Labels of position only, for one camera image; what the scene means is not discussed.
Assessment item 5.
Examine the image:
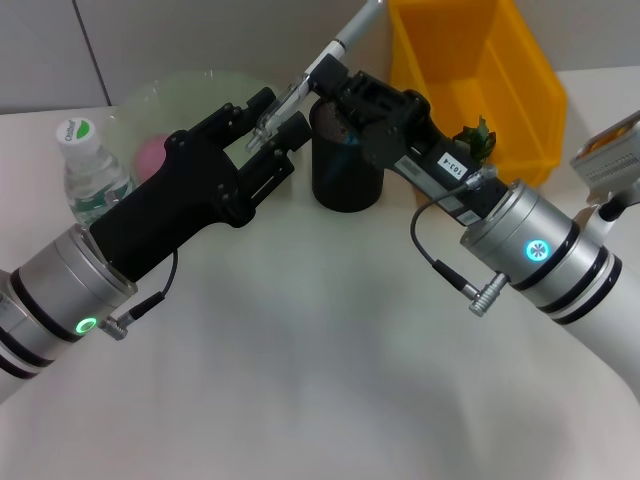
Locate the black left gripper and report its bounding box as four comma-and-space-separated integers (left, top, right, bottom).
88, 86, 313, 284

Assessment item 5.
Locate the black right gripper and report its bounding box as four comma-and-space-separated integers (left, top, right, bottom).
311, 55, 512, 227

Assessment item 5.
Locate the grey clear ballpoint pen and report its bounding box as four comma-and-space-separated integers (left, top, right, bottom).
244, 0, 386, 154

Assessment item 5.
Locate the pink peach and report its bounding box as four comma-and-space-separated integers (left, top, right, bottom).
133, 134, 171, 184

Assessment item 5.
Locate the green plastic wrapper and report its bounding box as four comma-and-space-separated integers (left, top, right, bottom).
452, 115, 500, 164

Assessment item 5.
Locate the clear green-label water bottle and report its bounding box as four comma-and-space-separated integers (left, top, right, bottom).
55, 117, 136, 231

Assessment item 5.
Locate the translucent green fruit bowl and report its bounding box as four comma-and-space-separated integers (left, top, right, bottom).
117, 69, 304, 191

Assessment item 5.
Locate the black mesh pen holder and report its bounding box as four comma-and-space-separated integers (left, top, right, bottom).
308, 97, 386, 213

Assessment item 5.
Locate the yellow plastic bin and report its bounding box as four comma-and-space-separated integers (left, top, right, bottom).
388, 0, 569, 206

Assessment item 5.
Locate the left arm grey cable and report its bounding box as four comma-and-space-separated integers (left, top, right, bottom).
99, 247, 180, 342

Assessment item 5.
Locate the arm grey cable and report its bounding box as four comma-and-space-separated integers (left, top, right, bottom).
99, 247, 180, 342
410, 167, 511, 316

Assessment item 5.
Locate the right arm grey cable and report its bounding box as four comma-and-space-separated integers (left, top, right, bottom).
410, 167, 511, 316

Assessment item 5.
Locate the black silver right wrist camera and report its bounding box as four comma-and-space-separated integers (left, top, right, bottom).
569, 112, 640, 206

